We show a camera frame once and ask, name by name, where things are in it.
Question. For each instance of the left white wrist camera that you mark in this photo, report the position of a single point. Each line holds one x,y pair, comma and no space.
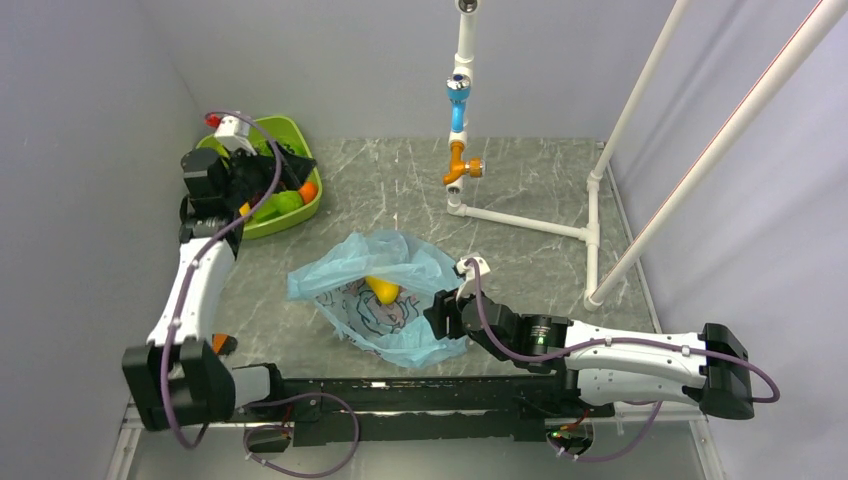
231,132

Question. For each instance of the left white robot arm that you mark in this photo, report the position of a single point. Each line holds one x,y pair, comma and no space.
176,377

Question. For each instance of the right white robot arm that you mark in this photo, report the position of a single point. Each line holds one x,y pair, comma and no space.
708,369

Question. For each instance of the green plastic tray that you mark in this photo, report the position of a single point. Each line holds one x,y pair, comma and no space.
264,133

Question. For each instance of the orange fake fruit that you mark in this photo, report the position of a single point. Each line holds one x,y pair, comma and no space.
308,192

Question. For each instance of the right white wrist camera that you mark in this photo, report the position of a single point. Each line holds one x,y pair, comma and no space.
472,270

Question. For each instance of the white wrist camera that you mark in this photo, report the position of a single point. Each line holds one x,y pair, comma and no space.
231,132
472,270

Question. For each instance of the blue printed plastic bag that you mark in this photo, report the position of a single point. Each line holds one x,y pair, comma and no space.
398,333

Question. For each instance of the green fake fruit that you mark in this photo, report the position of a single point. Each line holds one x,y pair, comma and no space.
266,213
287,201

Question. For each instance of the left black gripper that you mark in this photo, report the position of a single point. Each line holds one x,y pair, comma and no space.
293,169

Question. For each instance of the orange black small object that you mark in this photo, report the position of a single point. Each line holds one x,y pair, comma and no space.
224,344

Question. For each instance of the yellow fake fruit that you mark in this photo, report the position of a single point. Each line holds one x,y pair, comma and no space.
385,292

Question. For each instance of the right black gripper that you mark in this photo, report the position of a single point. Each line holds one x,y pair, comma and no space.
445,305

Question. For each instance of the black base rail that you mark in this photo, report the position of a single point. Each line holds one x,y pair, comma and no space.
519,407

